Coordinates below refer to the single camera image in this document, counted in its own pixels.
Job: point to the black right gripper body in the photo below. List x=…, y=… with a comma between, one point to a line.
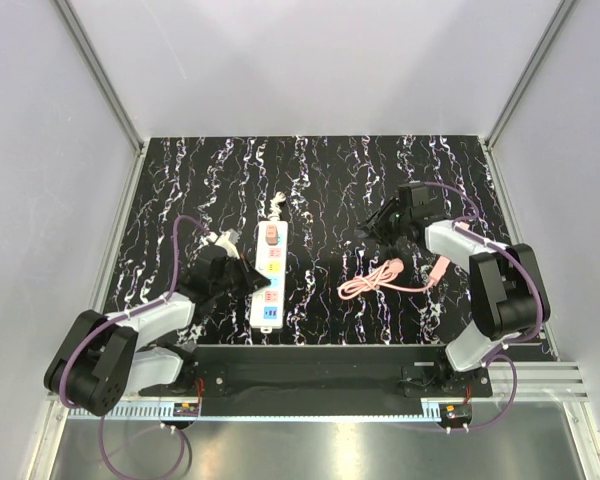
x=389, y=223

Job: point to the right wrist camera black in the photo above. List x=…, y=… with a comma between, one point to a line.
x=414, y=200

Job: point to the left aluminium frame post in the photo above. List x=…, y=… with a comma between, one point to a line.
x=88, y=53

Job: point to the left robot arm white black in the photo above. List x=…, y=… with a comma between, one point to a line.
x=104, y=357

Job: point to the pink plug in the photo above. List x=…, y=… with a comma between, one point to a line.
x=271, y=234

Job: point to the right aluminium frame post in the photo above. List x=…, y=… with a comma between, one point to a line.
x=557, y=22

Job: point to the aluminium frame post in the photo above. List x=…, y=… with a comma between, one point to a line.
x=88, y=53
x=557, y=22

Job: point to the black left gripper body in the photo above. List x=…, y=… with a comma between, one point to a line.
x=234, y=281

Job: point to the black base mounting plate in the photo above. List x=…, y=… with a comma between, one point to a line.
x=321, y=381

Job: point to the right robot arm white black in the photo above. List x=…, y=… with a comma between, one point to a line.
x=508, y=299

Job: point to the white power strip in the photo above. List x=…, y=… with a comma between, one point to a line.
x=267, y=306

